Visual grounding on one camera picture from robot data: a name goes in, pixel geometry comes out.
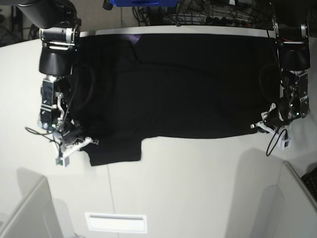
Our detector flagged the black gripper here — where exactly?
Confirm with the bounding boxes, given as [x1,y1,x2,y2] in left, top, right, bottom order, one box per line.
[53,120,99,149]
[250,99,297,133]

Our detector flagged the black T-shirt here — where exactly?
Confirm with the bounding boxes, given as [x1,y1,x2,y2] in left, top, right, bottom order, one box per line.
[73,34,280,166]

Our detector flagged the black keyboard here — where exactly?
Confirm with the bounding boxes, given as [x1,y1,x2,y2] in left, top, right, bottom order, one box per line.
[301,167,317,200]

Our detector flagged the white label plate on table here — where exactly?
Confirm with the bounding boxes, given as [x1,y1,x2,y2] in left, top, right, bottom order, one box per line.
[85,213,148,234]

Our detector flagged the right grey partition panel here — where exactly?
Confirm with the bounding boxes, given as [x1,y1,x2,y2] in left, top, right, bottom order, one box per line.
[257,160,317,238]

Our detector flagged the black power strip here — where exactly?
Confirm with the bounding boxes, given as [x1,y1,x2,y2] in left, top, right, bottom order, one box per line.
[205,16,252,28]

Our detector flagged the blue box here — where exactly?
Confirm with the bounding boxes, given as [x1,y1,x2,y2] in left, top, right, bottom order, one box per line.
[110,0,178,7]

